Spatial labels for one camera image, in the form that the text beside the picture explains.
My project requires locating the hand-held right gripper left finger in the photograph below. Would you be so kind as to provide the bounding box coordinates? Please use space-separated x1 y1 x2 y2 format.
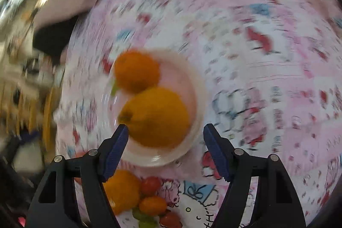
25 124 129 228

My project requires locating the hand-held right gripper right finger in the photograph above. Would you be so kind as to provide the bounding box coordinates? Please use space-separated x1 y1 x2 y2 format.
203 123 306 228

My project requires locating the large round orange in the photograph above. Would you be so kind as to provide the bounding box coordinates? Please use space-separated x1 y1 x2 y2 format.
103 169 142 215

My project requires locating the large orange with stem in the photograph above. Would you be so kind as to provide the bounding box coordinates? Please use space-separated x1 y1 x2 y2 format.
118 86 190 148

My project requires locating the red cherry tomato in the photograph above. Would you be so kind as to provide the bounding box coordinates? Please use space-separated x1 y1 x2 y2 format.
159 211 183 228
141 176 162 196

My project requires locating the small mandarin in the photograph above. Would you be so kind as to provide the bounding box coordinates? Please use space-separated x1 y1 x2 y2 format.
138 196 167 216

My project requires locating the medium round orange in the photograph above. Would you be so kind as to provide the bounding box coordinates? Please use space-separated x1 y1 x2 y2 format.
114 50 161 93

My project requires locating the pink round plate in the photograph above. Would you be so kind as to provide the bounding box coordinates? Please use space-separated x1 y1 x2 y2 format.
103 49 206 167

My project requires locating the pink cartoon printed bed sheet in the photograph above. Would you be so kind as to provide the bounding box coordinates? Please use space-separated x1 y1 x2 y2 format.
53 0 342 228

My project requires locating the wooden chair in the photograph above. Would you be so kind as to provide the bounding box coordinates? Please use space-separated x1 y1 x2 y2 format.
0 78 58 154

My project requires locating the black cloth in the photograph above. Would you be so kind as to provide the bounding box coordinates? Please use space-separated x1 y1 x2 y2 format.
32 17 78 65

